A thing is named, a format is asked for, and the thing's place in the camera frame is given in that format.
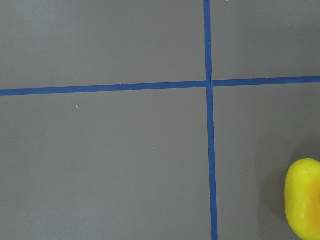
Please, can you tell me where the yellow mango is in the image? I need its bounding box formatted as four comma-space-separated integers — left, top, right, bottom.
284, 158, 320, 240

